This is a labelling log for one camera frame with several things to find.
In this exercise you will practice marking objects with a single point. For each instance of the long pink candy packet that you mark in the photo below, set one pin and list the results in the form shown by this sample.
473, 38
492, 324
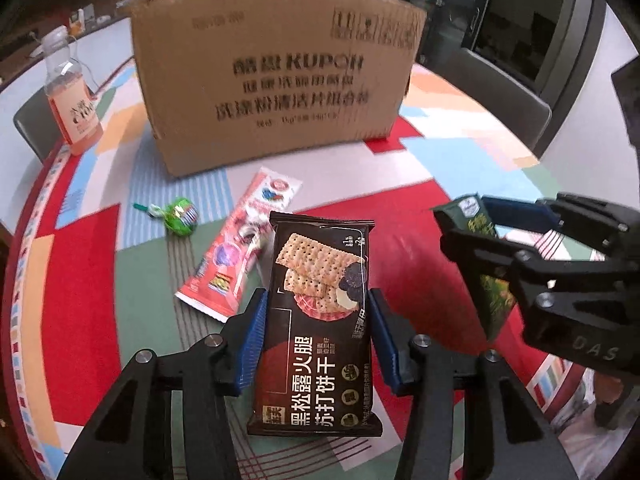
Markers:
216, 286

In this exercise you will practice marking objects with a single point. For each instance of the brown cardboard box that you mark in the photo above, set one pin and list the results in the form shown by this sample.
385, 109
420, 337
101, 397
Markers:
228, 81

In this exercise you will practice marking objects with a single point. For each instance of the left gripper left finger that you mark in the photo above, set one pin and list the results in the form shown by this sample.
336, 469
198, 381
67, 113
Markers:
128, 436

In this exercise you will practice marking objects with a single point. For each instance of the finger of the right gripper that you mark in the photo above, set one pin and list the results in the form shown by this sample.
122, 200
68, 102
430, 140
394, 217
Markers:
611, 229
556, 297

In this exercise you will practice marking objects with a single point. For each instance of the plastic bottle orange drink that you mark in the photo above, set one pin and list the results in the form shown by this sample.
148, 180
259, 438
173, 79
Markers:
72, 104

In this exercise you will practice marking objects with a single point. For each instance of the black soda cracker packet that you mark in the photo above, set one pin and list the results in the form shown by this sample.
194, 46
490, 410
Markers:
314, 376

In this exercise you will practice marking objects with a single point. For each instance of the green lollipop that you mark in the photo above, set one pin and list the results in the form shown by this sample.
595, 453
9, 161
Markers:
180, 217

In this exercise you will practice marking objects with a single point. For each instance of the dark grey dining chair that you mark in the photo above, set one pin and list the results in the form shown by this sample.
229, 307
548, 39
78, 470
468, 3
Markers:
523, 112

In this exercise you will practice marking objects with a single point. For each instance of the grey chair behind bottle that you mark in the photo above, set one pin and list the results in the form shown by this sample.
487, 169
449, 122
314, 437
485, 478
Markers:
36, 123

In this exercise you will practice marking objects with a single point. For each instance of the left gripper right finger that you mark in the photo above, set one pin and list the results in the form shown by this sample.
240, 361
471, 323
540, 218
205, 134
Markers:
505, 433

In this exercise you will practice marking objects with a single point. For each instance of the green beef cracker packet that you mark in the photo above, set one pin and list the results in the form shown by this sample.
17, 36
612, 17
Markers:
491, 297

